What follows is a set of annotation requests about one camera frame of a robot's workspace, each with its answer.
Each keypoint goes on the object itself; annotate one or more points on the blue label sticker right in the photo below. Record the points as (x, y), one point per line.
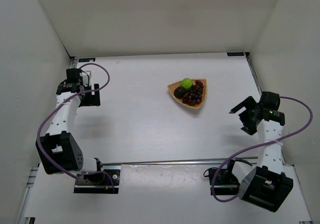
(235, 54)

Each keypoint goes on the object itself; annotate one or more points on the dark red fake grapes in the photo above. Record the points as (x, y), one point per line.
(194, 96)

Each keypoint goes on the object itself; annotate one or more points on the green fake fruit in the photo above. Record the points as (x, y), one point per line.
(186, 83)

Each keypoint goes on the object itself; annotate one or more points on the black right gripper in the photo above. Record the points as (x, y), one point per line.
(248, 115)

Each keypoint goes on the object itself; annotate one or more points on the orange woven fruit basket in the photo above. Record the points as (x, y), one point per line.
(173, 86)

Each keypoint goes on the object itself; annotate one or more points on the left aluminium frame rail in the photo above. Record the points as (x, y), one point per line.
(55, 120)

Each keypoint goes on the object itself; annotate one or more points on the blue label sticker left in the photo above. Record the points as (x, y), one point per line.
(84, 60)

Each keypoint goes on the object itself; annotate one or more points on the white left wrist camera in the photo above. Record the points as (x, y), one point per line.
(86, 78)

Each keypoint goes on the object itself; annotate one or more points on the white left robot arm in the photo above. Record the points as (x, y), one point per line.
(57, 146)

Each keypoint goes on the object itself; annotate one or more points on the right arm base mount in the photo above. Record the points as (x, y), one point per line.
(226, 183)

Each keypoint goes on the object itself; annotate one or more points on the dark purple fake fruit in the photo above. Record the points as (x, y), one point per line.
(179, 92)

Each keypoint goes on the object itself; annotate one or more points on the front aluminium frame rail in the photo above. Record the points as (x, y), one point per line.
(215, 161)

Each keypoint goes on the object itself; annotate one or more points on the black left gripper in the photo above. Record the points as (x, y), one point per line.
(92, 98)

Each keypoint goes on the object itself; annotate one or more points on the blue label sticker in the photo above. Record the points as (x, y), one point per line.
(235, 54)
(84, 60)

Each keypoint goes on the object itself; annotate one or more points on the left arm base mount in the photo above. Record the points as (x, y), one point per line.
(100, 183)

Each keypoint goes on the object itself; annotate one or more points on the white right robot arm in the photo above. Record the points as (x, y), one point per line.
(265, 184)

